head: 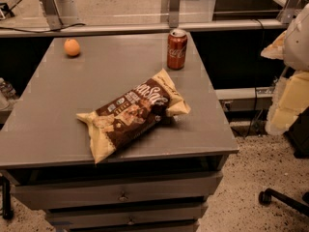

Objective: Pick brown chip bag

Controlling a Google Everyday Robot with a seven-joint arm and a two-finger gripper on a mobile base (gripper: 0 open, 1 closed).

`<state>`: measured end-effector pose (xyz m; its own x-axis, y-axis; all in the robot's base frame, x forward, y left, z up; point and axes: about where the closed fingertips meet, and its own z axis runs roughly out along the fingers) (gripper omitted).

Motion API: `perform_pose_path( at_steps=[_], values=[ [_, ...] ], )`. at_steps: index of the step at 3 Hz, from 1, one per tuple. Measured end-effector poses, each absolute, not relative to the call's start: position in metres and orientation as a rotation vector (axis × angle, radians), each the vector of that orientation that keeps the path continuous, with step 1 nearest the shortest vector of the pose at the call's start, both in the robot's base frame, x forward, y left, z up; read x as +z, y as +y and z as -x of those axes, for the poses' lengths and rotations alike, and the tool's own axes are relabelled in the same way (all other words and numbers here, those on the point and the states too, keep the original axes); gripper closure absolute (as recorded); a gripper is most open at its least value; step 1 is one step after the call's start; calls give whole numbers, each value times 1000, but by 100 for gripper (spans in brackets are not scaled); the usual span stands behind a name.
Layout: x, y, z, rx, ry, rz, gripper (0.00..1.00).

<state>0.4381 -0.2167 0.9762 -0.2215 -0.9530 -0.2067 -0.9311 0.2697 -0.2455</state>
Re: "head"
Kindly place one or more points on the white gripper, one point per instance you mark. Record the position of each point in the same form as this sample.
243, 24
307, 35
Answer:
298, 43

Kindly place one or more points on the brown chip bag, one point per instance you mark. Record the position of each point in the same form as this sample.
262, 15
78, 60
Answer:
117, 123

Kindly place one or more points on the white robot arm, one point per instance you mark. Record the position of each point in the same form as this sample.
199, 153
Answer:
296, 43

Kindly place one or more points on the black office chair base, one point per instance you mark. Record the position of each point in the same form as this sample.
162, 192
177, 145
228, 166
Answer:
266, 195

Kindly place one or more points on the red cola can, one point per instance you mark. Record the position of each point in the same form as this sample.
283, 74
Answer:
176, 49

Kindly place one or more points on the grey drawer cabinet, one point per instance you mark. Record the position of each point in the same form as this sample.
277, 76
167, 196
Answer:
44, 143

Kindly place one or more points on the upper grey drawer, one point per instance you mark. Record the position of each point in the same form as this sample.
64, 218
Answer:
116, 191

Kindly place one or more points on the grey drawer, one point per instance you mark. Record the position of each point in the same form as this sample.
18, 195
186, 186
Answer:
128, 216
116, 191

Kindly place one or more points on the orange fruit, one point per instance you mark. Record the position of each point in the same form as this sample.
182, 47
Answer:
71, 47

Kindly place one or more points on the lower grey drawer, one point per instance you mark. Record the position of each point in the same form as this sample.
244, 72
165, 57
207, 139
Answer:
128, 216

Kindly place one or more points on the metal railing frame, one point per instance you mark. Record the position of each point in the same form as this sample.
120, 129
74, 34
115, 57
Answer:
61, 18

